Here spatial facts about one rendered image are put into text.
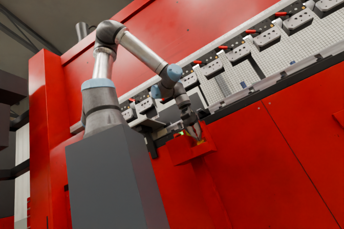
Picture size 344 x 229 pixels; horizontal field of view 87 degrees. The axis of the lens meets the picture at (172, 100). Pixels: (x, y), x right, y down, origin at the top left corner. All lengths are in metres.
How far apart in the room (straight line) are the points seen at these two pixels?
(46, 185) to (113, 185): 1.30
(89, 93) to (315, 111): 1.02
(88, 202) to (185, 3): 1.59
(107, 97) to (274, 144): 0.83
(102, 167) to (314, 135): 0.95
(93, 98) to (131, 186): 0.31
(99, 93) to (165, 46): 1.03
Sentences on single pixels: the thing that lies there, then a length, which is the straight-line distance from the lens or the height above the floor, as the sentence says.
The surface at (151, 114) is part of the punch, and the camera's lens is 1.46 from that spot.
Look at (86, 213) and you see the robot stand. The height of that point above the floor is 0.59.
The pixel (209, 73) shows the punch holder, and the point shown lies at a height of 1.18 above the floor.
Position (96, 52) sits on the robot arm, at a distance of 1.01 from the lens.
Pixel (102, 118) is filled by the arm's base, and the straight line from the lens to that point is 0.60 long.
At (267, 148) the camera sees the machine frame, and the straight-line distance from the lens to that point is 1.09.
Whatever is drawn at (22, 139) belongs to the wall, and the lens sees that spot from 8.79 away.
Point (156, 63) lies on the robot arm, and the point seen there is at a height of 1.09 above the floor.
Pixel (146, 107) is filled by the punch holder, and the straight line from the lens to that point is 1.46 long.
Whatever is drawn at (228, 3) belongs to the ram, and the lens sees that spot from 1.63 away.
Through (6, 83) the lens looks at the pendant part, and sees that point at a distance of 2.14.
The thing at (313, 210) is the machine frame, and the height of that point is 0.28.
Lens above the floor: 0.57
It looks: 24 degrees up
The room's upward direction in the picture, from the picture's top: 21 degrees counter-clockwise
